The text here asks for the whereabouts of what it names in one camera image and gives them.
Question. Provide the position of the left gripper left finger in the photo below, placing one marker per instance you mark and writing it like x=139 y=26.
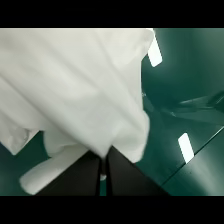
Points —
x=78 y=178

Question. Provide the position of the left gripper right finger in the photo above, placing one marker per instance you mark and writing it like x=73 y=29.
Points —
x=128 y=178

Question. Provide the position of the white T-shirt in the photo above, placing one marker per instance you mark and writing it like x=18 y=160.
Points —
x=73 y=86

